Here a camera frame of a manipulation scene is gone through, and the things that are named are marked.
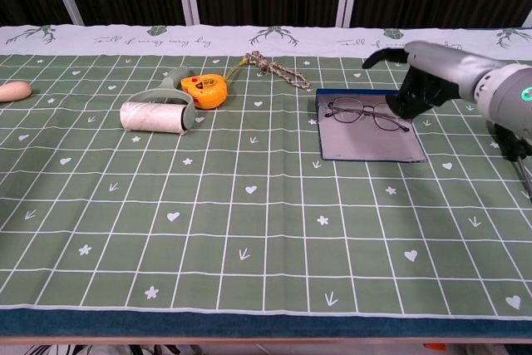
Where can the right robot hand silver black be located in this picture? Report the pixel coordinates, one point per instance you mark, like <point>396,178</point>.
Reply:
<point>444,64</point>

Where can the black wire-rim eyeglasses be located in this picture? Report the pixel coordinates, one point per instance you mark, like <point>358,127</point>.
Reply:
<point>369,110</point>

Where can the blue glasses case grey lining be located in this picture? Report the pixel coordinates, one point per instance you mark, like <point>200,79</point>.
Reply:
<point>365,145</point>

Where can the yellow tape measure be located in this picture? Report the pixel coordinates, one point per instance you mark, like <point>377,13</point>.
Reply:
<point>205,91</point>

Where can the green lint roller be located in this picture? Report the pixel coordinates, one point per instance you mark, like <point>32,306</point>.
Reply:
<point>149,118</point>

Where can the green grid tablecloth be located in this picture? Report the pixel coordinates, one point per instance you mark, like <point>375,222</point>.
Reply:
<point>166,188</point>

